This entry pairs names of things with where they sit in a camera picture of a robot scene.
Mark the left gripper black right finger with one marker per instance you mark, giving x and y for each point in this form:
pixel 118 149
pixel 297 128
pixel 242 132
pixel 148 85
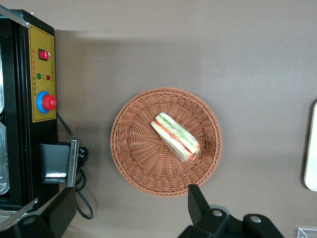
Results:
pixel 198 210

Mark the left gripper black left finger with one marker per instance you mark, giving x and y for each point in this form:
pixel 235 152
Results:
pixel 49 220

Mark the large brown wicker basket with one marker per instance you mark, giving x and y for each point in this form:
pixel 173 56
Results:
pixel 138 161

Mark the wrapped triangle sandwich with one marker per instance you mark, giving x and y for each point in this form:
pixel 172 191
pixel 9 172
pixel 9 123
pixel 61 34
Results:
pixel 173 134

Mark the cream plastic tray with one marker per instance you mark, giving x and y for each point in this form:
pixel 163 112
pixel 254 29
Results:
pixel 312 148

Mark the steel pan inside cabinet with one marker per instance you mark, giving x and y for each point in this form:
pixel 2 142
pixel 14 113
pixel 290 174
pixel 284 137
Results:
pixel 1 81
pixel 3 158

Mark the black food warmer cabinet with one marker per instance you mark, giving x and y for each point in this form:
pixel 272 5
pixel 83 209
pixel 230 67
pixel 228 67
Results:
pixel 19 129

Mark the small clear acrylic holder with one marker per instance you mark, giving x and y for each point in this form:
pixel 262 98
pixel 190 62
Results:
pixel 308 233

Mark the red knob on blue base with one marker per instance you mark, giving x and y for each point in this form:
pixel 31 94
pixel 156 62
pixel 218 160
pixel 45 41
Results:
pixel 48 102

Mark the yellow control panel plate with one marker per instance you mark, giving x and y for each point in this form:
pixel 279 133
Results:
pixel 44 67

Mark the red rocker power switch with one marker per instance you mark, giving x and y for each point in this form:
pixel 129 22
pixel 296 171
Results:
pixel 44 54

